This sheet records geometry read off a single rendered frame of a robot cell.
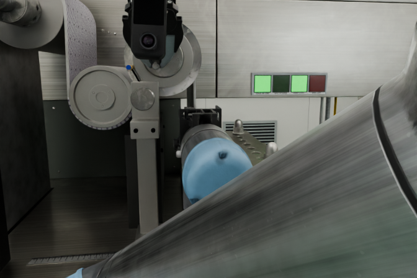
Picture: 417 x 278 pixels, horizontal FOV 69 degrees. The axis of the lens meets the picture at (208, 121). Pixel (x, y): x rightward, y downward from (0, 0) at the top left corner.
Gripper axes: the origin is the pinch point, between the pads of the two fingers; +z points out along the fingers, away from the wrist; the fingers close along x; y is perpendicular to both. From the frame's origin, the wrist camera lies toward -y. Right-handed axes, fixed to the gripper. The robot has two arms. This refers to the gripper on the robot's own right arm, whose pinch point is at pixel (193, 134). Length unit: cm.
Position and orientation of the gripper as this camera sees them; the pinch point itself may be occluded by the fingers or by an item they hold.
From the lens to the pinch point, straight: 65.2
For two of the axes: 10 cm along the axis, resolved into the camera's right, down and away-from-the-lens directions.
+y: 0.0, -9.9, -1.7
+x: -9.9, 0.2, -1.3
